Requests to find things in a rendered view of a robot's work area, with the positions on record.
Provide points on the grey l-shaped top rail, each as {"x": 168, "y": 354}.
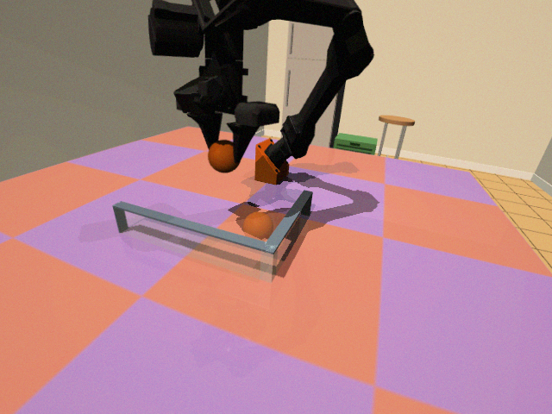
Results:
{"x": 270, "y": 246}

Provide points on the clear l-shaped low wall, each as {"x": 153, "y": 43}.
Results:
{"x": 225, "y": 254}

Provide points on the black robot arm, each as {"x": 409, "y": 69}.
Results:
{"x": 182, "y": 30}

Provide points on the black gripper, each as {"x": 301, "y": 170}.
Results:
{"x": 249, "y": 116}

